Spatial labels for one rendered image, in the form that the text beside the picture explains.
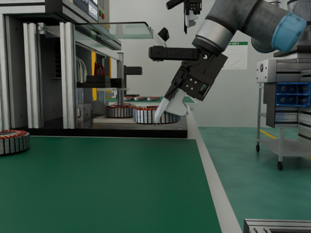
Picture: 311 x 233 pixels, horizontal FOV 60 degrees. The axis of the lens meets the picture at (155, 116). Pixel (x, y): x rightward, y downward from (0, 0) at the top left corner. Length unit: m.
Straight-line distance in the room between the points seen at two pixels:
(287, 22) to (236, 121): 5.81
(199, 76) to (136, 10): 5.98
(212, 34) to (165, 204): 0.40
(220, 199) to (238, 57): 6.08
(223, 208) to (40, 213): 0.19
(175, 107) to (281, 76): 0.66
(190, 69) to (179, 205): 0.35
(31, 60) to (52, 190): 0.50
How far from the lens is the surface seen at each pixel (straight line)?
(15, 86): 0.84
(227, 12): 0.62
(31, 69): 0.81
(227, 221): 0.29
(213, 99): 6.27
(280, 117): 1.16
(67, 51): 0.77
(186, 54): 0.61
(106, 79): 0.92
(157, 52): 0.61
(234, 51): 6.38
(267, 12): 0.62
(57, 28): 0.87
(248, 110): 6.42
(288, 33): 0.62
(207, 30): 0.61
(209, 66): 0.62
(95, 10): 1.13
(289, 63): 1.17
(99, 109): 1.16
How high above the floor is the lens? 0.88
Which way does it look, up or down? 6 degrees down
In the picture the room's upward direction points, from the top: straight up
